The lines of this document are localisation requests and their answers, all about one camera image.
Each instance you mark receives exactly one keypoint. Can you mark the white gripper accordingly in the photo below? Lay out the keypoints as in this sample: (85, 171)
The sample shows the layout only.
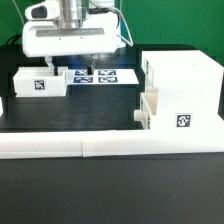
(45, 39)

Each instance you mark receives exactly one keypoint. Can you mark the white drawer tray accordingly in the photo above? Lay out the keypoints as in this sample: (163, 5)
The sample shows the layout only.
(148, 107)
(40, 82)

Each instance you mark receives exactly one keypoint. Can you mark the white front drawer tray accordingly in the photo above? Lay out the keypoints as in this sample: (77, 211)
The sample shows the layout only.
(148, 107)

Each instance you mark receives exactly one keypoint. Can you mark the white drawer cabinet box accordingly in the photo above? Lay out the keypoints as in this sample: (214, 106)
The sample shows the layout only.
(189, 86)

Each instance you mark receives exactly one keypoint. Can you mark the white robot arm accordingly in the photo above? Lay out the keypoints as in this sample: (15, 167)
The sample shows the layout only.
(73, 14)

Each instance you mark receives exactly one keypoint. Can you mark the white marker tag sheet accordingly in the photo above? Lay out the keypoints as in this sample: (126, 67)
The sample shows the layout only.
(102, 77)

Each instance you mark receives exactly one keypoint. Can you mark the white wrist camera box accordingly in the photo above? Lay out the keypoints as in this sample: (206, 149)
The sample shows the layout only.
(45, 10)

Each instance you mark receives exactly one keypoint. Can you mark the white front barrier rail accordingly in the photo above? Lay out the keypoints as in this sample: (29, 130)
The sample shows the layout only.
(107, 143)

